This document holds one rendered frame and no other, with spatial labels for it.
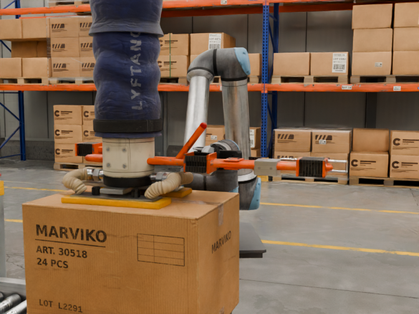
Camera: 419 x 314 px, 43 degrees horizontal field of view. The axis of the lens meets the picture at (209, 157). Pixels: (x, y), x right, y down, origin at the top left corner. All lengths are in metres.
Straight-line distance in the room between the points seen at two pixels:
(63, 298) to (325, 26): 8.75
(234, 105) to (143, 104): 0.69
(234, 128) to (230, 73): 0.24
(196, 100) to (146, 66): 0.52
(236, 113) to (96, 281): 0.98
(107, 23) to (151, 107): 0.29
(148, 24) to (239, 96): 0.71
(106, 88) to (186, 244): 0.54
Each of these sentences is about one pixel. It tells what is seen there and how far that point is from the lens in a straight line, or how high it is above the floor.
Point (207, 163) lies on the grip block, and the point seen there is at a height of 1.20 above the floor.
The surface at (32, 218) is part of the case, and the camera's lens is 1.75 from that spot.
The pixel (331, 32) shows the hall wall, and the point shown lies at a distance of 10.02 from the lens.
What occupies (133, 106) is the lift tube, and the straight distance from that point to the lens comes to 1.64.
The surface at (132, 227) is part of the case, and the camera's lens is 1.56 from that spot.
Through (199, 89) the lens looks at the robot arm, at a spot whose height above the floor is 1.43.
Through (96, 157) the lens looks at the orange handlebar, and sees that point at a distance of 1.78.
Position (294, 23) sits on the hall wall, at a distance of 10.11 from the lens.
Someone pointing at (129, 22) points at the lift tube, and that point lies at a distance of 1.65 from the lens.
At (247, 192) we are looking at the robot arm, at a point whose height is 0.98.
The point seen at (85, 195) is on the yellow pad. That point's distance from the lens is 1.72.
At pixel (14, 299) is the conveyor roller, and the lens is 2.46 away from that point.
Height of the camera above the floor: 1.41
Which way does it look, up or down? 7 degrees down
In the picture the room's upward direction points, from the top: straight up
